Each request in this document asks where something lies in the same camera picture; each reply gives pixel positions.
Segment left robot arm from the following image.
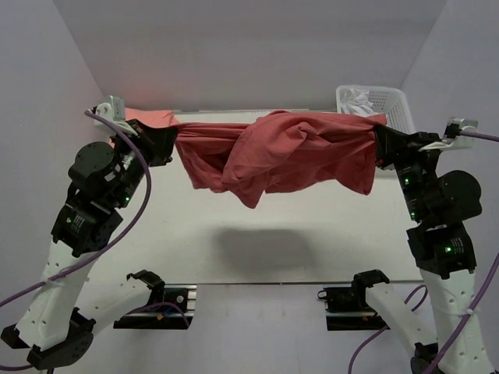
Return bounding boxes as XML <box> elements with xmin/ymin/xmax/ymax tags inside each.
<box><xmin>1</xmin><ymin>120</ymin><xmax>178</xmax><ymax>372</ymax></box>

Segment red t-shirt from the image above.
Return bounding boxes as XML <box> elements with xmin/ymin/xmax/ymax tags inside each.
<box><xmin>175</xmin><ymin>111</ymin><xmax>387</xmax><ymax>209</ymax></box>

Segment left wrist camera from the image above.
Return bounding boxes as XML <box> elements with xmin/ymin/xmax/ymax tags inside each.
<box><xmin>91</xmin><ymin>96</ymin><xmax>137</xmax><ymax>136</ymax></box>

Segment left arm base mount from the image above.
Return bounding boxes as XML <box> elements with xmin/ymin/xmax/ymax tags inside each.
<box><xmin>113</xmin><ymin>284</ymin><xmax>197</xmax><ymax>330</ymax></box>

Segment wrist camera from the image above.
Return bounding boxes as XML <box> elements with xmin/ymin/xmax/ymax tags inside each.
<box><xmin>91</xmin><ymin>96</ymin><xmax>137</xmax><ymax>136</ymax></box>
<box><xmin>419</xmin><ymin>117</ymin><xmax>478</xmax><ymax>152</ymax></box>

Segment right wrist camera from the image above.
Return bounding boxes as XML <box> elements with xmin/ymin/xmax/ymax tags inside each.
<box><xmin>419</xmin><ymin>117</ymin><xmax>478</xmax><ymax>152</ymax></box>

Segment white plastic basket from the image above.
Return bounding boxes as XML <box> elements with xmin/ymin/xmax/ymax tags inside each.
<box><xmin>336</xmin><ymin>85</ymin><xmax>416</xmax><ymax>133</ymax></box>

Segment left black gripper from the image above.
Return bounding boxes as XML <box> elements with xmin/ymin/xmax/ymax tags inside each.
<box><xmin>108</xmin><ymin>118</ymin><xmax>176</xmax><ymax>208</ymax></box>

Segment folded salmon t-shirt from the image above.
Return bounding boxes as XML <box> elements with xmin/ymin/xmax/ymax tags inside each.
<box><xmin>125</xmin><ymin>108</ymin><xmax>180</xmax><ymax>129</ymax></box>

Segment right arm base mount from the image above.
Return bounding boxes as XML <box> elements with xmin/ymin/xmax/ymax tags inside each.
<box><xmin>317</xmin><ymin>286</ymin><xmax>387</xmax><ymax>332</ymax></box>

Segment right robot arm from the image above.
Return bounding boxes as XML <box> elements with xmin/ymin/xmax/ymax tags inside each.
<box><xmin>352</xmin><ymin>118</ymin><xmax>494</xmax><ymax>373</ymax></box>

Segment white crumpled t-shirt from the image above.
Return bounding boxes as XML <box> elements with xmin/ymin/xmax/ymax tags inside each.
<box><xmin>337</xmin><ymin>87</ymin><xmax>376</xmax><ymax>117</ymax></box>

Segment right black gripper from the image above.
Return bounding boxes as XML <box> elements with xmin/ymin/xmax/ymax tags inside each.
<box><xmin>375</xmin><ymin>123</ymin><xmax>446</xmax><ymax>221</ymax></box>

